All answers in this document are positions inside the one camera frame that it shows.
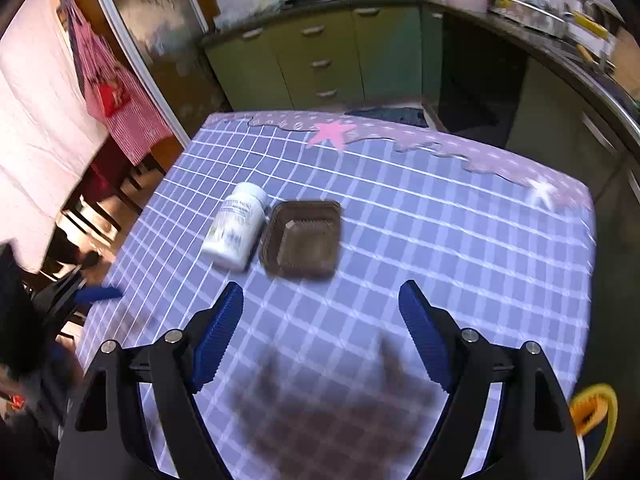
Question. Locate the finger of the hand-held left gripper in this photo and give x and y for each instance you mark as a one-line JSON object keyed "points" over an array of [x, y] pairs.
{"points": [[97, 294]]}

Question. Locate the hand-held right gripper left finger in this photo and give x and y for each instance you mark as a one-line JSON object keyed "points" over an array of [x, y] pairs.
{"points": [[217, 337]]}

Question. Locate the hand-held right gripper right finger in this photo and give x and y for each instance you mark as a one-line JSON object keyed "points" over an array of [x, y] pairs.
{"points": [[425, 335]]}

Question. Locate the white pill bottle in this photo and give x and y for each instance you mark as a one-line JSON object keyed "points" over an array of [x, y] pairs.
{"points": [[235, 225]]}

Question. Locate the brown plastic tray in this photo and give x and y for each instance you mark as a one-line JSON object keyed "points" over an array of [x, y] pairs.
{"points": [[302, 240]]}

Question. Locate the yellow-rimmed trash bin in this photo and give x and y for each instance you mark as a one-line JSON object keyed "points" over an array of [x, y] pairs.
{"points": [[607, 410]]}

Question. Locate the wooden chair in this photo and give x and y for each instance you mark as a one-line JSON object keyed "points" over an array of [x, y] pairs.
{"points": [[107, 190]]}

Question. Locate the grid-pattern tablecloth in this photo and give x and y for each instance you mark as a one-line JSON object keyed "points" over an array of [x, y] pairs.
{"points": [[400, 200]]}

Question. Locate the white curtain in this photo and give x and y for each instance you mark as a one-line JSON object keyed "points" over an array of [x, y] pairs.
{"points": [[35, 110]]}

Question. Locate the red checked apron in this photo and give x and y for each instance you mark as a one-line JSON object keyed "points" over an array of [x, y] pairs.
{"points": [[115, 95]]}

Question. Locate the dark floor mat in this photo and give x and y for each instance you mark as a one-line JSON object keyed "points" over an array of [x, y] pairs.
{"points": [[387, 115]]}

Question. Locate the glass door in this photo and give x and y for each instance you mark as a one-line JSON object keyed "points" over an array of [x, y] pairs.
{"points": [[155, 15]]}

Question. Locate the green kitchen cabinet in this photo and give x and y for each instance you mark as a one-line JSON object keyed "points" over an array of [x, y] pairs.
{"points": [[325, 45]]}

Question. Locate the dish rack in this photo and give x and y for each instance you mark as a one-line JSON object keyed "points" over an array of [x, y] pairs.
{"points": [[530, 7]]}

